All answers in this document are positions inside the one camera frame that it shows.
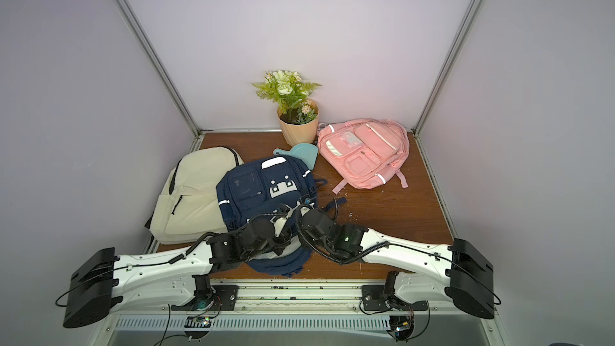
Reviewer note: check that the pink backpack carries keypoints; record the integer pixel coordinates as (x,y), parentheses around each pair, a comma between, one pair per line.
(367,153)

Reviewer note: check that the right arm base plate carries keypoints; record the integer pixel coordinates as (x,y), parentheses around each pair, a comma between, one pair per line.
(374,298)

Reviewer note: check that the artificial green flowering plant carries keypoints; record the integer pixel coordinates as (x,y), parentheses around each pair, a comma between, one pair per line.
(291,93)

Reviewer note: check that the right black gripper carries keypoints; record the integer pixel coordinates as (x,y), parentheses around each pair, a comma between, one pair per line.
(310,221)

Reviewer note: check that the teal plastic paddle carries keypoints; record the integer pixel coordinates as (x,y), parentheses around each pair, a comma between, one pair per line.
(307,153)

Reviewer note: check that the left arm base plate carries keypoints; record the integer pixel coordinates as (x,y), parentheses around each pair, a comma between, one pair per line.
(218,297)

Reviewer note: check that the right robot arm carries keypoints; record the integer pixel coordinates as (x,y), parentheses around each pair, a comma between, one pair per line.
(458,273)

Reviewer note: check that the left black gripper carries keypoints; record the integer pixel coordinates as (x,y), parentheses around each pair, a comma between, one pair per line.
(282,239)

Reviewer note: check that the cream white backpack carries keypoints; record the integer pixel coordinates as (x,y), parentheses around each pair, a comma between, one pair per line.
(188,205)

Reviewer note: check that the aluminium front rail frame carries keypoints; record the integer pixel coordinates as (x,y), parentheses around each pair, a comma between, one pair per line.
(299,312)

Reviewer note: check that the beige plant pot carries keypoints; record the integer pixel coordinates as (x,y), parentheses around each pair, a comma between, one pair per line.
(304,133)

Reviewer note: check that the navy blue backpack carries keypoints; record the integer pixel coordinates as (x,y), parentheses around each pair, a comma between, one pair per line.
(262,190)

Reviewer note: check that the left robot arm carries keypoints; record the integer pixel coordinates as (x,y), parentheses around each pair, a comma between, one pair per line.
(108,282)

